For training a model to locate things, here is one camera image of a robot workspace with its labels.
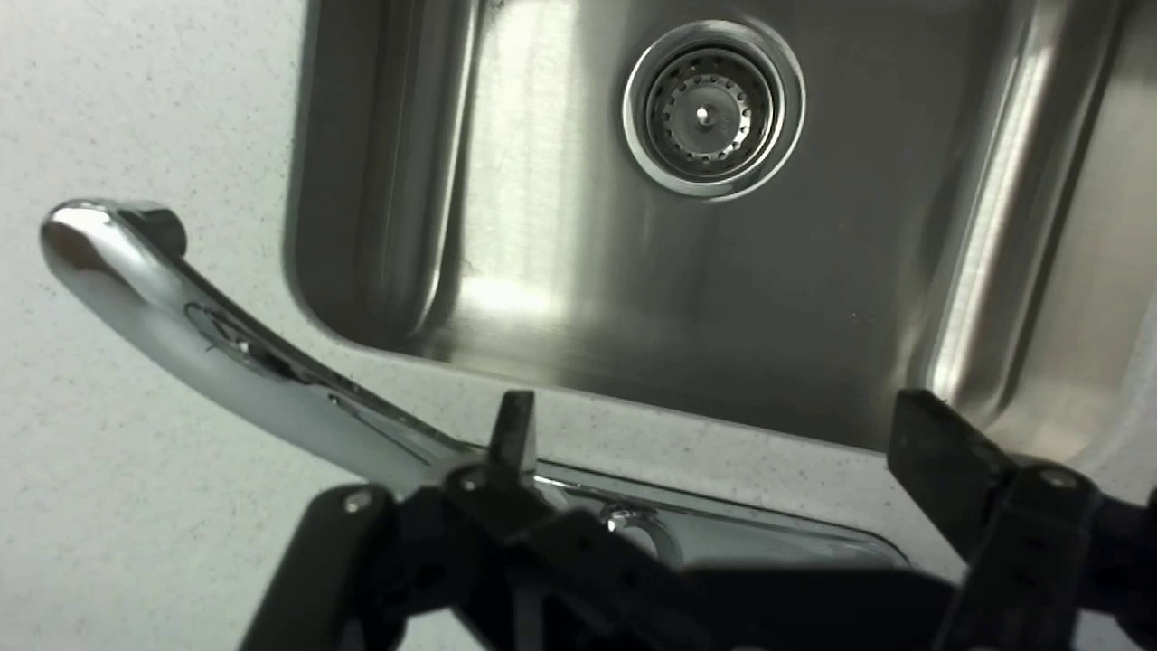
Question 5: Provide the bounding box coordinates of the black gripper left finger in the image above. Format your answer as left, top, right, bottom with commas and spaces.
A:
237, 386, 751, 651

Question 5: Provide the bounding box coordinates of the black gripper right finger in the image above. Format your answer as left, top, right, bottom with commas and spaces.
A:
881, 386, 1157, 651

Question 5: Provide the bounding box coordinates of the metal sink drain strainer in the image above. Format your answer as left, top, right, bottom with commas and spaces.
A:
619, 16, 808, 206

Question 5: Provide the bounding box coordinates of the chrome faucet spout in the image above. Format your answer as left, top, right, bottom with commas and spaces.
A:
36, 197, 497, 492

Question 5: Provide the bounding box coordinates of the stainless steel sink basin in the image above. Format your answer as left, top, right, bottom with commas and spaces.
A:
280, 0, 1157, 469

